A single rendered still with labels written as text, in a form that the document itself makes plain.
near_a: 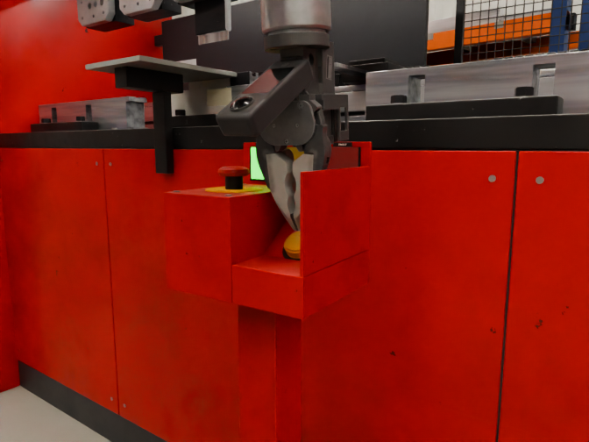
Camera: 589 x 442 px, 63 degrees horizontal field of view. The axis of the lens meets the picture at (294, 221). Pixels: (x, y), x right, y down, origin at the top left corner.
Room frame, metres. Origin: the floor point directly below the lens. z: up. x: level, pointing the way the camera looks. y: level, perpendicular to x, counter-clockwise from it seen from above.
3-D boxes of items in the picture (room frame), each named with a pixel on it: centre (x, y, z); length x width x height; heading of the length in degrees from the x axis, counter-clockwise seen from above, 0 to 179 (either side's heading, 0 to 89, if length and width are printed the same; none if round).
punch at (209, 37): (1.20, 0.19, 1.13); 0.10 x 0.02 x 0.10; 54
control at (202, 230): (0.58, 0.03, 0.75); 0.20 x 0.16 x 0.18; 57
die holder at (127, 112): (1.52, 0.64, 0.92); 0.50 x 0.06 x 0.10; 54
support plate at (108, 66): (1.08, 0.28, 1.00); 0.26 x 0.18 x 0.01; 144
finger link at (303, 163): (0.55, -0.02, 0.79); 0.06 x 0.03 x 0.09; 147
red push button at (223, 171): (0.60, 0.08, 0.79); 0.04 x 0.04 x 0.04
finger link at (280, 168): (0.57, 0.00, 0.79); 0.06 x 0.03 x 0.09; 147
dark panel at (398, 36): (1.75, 0.08, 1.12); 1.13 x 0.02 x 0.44; 54
